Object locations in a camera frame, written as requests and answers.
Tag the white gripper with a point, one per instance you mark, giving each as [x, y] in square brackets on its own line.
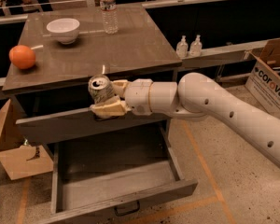
[137, 96]

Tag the green 7up soda can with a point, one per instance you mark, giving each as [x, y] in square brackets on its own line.
[100, 88]

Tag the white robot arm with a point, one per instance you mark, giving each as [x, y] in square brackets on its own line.
[193, 97]

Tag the grey upper drawer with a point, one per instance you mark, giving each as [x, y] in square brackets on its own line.
[77, 123]

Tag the grey drawer cabinet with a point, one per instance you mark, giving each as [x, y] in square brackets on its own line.
[59, 80]

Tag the grey open lower drawer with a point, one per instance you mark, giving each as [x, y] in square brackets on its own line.
[115, 174]

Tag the left sanitizer pump bottle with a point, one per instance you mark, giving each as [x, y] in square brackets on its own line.
[182, 47]

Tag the sanitizer pump bottle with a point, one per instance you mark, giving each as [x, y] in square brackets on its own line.
[196, 47]
[182, 47]

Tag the white ceramic bowl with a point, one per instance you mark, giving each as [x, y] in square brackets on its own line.
[64, 30]

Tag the right sanitizer pump bottle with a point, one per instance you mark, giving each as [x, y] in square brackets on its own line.
[196, 47]

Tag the clear plastic water bottle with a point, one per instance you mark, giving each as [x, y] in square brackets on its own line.
[109, 15]

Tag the orange fruit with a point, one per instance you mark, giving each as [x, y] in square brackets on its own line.
[22, 57]

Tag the brown cardboard box flaps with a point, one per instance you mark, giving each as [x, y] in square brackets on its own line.
[17, 156]

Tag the white corovan cardboard box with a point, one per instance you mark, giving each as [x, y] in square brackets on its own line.
[264, 80]

